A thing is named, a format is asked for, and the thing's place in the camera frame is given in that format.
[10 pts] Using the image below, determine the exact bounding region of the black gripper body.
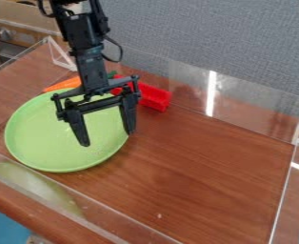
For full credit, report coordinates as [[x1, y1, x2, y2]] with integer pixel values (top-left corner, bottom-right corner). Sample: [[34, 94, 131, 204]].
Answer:
[[49, 74, 143, 122]]

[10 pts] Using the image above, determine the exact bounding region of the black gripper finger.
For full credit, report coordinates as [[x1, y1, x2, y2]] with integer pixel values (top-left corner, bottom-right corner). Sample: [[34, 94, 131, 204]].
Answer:
[[120, 94, 137, 134], [67, 110, 91, 147]]

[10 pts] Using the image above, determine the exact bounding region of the red rectangular block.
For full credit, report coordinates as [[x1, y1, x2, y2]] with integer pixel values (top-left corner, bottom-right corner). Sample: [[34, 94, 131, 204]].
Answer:
[[111, 73, 175, 112]]

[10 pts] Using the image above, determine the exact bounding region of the green round plate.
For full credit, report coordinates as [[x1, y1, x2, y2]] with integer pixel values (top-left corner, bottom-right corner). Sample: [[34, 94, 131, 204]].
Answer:
[[5, 91, 128, 173]]

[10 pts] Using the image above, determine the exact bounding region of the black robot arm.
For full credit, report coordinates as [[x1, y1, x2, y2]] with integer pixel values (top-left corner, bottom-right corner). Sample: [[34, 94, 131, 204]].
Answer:
[[37, 0, 141, 147]]

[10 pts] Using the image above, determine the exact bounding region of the orange toy carrot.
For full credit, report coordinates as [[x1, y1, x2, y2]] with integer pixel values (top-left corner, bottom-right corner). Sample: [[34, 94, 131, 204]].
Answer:
[[42, 76, 81, 92]]

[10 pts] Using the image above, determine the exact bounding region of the wooden shelf unit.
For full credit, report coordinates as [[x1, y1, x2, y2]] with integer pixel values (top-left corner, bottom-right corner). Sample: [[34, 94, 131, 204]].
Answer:
[[0, 15, 79, 72]]

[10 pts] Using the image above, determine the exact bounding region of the cardboard box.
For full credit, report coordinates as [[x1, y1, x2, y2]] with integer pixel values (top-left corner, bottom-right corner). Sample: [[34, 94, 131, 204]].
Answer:
[[0, 0, 59, 32]]

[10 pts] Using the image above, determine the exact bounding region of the black cable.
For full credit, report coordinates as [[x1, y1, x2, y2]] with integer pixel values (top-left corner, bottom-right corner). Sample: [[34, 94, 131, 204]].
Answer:
[[101, 35, 124, 64]]

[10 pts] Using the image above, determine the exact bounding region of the clear acrylic enclosure wall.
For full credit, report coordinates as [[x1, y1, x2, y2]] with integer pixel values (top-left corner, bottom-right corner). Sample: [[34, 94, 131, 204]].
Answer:
[[0, 44, 299, 244]]

